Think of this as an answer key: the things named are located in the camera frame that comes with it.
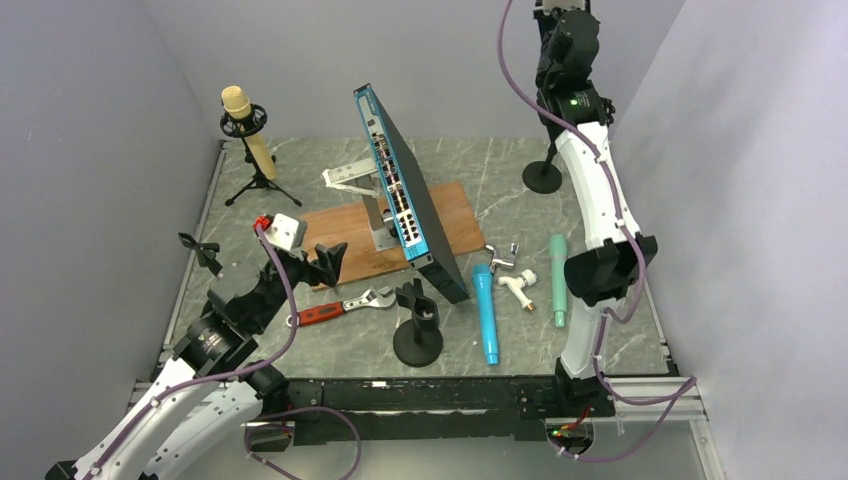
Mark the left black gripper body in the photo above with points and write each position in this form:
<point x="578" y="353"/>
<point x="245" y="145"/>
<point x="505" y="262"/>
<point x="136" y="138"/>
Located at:
<point x="301" y="270"/>

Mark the black round-base mic stand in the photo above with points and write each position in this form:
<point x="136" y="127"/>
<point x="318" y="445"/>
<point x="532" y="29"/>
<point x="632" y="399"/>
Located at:
<point x="205" y="253"/>

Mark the black stand of green microphone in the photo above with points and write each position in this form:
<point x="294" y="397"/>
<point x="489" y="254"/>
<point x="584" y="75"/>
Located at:
<point x="417" y="342"/>

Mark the blue microphone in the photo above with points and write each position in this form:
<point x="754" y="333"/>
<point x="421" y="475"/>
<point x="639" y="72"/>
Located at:
<point x="482" y="279"/>

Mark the black stand with shock mount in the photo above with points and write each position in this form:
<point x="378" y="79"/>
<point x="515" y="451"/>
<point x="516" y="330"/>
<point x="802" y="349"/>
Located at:
<point x="542" y="176"/>

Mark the mint green microphone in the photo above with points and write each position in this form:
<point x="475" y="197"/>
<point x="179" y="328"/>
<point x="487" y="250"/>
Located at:
<point x="557" y="249"/>

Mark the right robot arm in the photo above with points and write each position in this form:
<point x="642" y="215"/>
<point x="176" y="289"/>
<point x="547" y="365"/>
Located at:
<point x="616" y="253"/>

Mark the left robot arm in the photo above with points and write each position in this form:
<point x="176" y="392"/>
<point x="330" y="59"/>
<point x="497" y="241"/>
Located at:
<point x="209" y="386"/>

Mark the black tripod mic stand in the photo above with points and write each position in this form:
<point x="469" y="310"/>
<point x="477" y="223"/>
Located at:
<point x="240" y="128"/>

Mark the beige microphone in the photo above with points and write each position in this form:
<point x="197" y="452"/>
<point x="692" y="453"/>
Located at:
<point x="235" y="100"/>

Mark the wooden board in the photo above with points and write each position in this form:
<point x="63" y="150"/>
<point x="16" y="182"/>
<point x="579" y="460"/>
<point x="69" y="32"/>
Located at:
<point x="349" y="224"/>

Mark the chrome faucet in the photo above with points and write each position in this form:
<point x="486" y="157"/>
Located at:
<point x="505" y="261"/>

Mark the white plastic faucet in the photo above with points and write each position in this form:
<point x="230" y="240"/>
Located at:
<point x="516" y="285"/>

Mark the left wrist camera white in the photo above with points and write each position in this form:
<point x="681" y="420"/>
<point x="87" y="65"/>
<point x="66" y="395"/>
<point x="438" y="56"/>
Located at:
<point x="284" y="232"/>

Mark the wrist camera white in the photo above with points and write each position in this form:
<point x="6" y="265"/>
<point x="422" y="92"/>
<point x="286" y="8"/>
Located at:
<point x="284" y="232"/>
<point x="548" y="6"/>

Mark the adjustable wrench red handle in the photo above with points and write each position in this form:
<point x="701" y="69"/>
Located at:
<point x="372" y="298"/>

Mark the metal bracket holder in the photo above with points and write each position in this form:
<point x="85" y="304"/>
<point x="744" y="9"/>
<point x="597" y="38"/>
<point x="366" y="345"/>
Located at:
<point x="360" y="177"/>

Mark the blue black network switch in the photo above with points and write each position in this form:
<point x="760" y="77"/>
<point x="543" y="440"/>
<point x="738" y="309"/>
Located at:
<point x="422" y="237"/>

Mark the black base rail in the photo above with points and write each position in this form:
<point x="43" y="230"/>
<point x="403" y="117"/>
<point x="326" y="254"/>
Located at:
<point x="320" y="411"/>

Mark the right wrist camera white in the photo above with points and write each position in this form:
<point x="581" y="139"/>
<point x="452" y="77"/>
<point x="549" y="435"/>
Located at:
<point x="548" y="6"/>

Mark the aluminium frame rail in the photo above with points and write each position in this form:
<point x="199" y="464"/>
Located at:
<point x="652" y="399"/>

